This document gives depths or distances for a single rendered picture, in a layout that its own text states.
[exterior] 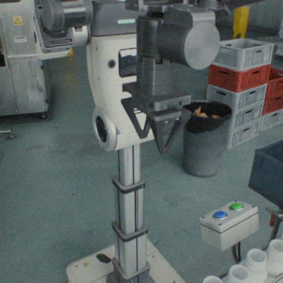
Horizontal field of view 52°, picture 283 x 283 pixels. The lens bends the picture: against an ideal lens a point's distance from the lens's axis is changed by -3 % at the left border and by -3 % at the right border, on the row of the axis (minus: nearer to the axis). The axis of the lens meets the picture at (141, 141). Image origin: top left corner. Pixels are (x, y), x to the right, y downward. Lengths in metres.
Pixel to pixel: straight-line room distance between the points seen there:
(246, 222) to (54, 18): 0.68
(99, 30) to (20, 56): 3.08
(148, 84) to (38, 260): 1.90
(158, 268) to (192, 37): 1.52
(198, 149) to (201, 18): 2.39
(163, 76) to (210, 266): 1.81
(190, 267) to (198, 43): 1.85
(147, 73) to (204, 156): 2.35
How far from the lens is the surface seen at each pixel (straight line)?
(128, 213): 1.24
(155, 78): 0.43
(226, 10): 0.98
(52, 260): 2.20
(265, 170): 1.49
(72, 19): 0.75
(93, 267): 1.78
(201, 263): 2.14
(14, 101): 4.18
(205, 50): 0.38
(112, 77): 0.90
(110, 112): 0.96
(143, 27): 0.42
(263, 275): 0.68
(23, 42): 3.97
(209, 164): 2.82
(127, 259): 1.42
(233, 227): 0.79
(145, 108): 0.43
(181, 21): 0.37
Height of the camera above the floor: 1.63
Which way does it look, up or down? 28 degrees down
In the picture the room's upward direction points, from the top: straight up
